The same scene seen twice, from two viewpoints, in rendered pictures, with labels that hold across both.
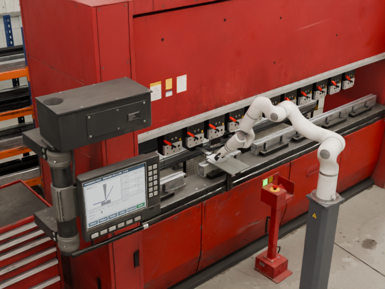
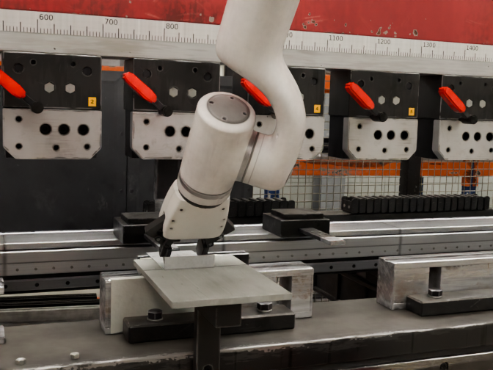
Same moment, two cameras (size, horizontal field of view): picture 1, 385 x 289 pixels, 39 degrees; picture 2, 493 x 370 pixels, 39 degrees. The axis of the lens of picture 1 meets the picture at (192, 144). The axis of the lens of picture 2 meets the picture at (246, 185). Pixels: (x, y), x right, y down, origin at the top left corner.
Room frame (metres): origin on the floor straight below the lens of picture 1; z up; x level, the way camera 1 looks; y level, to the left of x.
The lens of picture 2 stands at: (2.53, -0.68, 1.27)
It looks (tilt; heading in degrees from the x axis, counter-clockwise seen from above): 7 degrees down; 20
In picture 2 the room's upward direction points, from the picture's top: 2 degrees clockwise
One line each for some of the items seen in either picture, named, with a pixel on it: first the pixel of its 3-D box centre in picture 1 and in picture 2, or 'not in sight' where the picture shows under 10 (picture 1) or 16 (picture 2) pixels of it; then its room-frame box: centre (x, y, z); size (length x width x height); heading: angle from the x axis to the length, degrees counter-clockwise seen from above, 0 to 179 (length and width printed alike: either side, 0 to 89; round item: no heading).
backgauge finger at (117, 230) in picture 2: (199, 147); (154, 233); (3.74, -0.05, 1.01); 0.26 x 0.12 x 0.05; 41
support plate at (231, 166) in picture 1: (228, 163); (206, 277); (3.51, -0.26, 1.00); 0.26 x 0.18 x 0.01; 41
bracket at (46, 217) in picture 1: (77, 214); not in sight; (2.57, 0.64, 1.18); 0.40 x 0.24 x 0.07; 131
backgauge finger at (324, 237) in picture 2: (231, 135); (309, 227); (3.97, -0.31, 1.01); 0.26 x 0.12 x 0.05; 41
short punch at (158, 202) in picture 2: (215, 140); (183, 183); (3.63, -0.16, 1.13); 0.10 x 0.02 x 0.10; 131
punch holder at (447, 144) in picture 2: (269, 105); (458, 117); (4.00, -0.60, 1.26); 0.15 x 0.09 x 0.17; 131
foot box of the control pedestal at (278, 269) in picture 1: (274, 265); not in sight; (3.54, -0.66, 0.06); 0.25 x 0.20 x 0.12; 43
